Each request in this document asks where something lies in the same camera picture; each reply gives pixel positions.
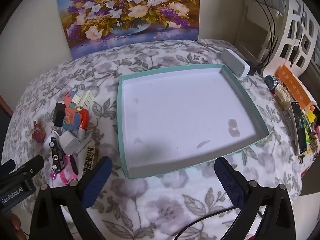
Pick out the white charger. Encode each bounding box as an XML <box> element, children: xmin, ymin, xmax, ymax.
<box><xmin>59</xmin><ymin>131</ymin><xmax>80</xmax><ymax>155</ymax></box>

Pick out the pink wristband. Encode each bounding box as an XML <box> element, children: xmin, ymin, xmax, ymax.
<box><xmin>60</xmin><ymin>155</ymin><xmax>79</xmax><ymax>186</ymax></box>

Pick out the person's left hand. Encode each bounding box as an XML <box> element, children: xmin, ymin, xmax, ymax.
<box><xmin>10</xmin><ymin>216</ymin><xmax>22</xmax><ymax>232</ymax></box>

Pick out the black box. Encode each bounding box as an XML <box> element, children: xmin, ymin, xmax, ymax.
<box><xmin>52</xmin><ymin>102</ymin><xmax>67</xmax><ymax>127</ymax></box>

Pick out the brown wooden board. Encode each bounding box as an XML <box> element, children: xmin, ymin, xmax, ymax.
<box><xmin>0</xmin><ymin>94</ymin><xmax>13</xmax><ymax>117</ymax></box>

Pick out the blue round tin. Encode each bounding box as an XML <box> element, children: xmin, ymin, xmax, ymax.
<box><xmin>265</xmin><ymin>75</ymin><xmax>284</xmax><ymax>90</ymax></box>

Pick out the orange box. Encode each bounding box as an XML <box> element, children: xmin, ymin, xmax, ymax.
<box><xmin>276</xmin><ymin>65</ymin><xmax>316</xmax><ymax>110</ymax></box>

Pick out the white round case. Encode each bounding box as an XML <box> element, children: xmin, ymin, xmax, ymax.
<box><xmin>42</xmin><ymin>130</ymin><xmax>60</xmax><ymax>153</ymax></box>

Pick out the black toy car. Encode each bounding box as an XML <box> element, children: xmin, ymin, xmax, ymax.
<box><xmin>50</xmin><ymin>137</ymin><xmax>66</xmax><ymax>173</ymax></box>

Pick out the black cable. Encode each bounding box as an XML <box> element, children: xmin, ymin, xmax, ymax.
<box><xmin>261</xmin><ymin>0</ymin><xmax>279</xmax><ymax>64</ymax></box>
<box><xmin>174</xmin><ymin>206</ymin><xmax>242</xmax><ymax>240</ymax></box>

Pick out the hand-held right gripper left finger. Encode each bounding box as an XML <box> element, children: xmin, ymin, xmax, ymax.
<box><xmin>30</xmin><ymin>156</ymin><xmax>113</xmax><ymax>240</ymax></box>

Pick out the orange tube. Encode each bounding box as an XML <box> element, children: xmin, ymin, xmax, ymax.
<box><xmin>78</xmin><ymin>109</ymin><xmax>90</xmax><ymax>140</ymax></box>

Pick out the white lattice rack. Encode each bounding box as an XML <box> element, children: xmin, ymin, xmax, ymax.
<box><xmin>260</xmin><ymin>0</ymin><xmax>320</xmax><ymax>78</ymax></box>

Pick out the teal white tray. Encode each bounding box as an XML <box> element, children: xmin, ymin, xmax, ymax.
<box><xmin>117</xmin><ymin>64</ymin><xmax>269</xmax><ymax>179</ymax></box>

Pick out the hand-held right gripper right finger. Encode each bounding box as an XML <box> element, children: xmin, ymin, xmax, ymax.
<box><xmin>214</xmin><ymin>156</ymin><xmax>299</xmax><ymax>240</ymax></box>

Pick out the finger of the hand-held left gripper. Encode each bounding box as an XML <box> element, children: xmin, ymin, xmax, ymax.
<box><xmin>0</xmin><ymin>159</ymin><xmax>16</xmax><ymax>178</ymax></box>
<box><xmin>14</xmin><ymin>154</ymin><xmax>45</xmax><ymax>181</ymax></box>

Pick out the pink blue toy knife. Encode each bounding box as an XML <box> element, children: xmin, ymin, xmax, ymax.
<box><xmin>63</xmin><ymin>91</ymin><xmax>81</xmax><ymax>117</ymax></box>

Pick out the floral painting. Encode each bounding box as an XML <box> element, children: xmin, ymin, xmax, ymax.
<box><xmin>57</xmin><ymin>0</ymin><xmax>201</xmax><ymax>59</ymax></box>

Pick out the white rectangular device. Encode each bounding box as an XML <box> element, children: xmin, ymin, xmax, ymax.
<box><xmin>221</xmin><ymin>49</ymin><xmax>251</xmax><ymax>78</ymax></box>

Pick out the dark flat phone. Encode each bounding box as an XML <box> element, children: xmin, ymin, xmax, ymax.
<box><xmin>290</xmin><ymin>101</ymin><xmax>307</xmax><ymax>155</ymax></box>

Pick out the white shelf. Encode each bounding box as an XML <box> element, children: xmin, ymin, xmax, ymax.
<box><xmin>236</xmin><ymin>0</ymin><xmax>279</xmax><ymax>62</ymax></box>

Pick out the pink orange toy figure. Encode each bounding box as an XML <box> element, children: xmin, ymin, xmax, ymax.
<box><xmin>32</xmin><ymin>120</ymin><xmax>46</xmax><ymax>143</ymax></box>

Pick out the yellow toy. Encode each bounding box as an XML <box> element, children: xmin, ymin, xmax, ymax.
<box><xmin>307</xmin><ymin>110</ymin><xmax>318</xmax><ymax>126</ymax></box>

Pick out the grey floral blanket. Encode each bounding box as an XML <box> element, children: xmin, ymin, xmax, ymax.
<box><xmin>1</xmin><ymin>39</ymin><xmax>314</xmax><ymax>240</ymax></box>

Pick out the cream hair clip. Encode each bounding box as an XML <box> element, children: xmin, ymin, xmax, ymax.
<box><xmin>73</xmin><ymin>91</ymin><xmax>94</xmax><ymax>111</ymax></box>

